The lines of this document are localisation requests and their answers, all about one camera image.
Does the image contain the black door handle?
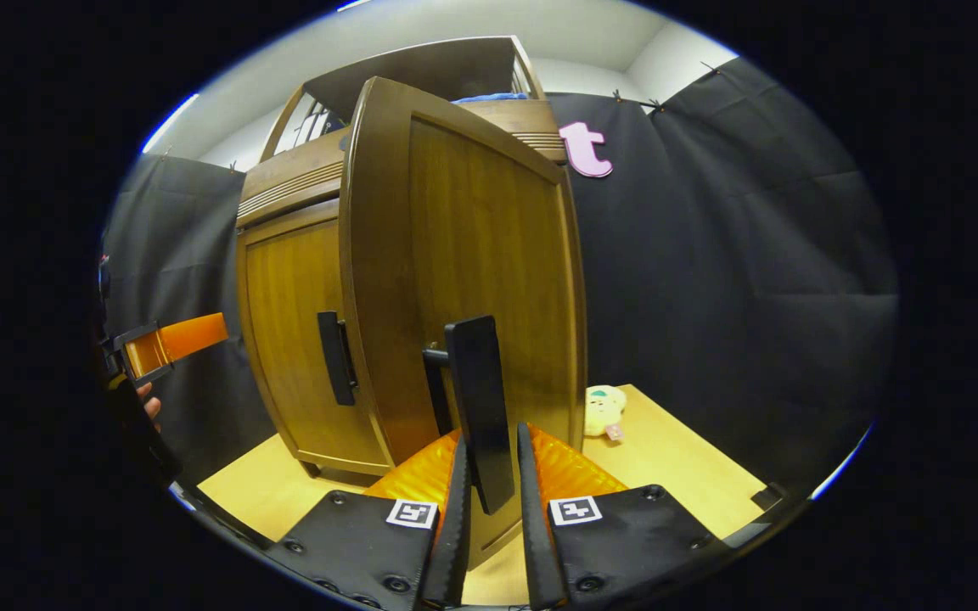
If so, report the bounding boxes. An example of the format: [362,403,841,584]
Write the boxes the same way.
[317,311,360,406]
[421,316,517,516]

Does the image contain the black backdrop cloth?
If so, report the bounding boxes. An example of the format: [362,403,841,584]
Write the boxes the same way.
[103,55,899,497]

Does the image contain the pale plush toy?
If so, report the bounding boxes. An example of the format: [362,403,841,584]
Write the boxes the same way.
[584,385,628,442]

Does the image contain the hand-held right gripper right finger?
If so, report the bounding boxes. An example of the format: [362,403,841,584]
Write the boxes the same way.
[516,422,732,611]

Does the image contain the wooden double-door shoe cabinet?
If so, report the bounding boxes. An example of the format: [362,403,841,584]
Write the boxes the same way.
[234,36,571,480]

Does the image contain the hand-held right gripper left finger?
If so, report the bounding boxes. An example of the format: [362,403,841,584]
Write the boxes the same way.
[273,429,473,611]

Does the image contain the white book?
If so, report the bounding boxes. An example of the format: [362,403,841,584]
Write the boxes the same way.
[295,109,333,147]

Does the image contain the wooden shoe cabinet door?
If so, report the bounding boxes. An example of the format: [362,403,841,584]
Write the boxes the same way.
[339,76,589,571]
[236,199,394,476]

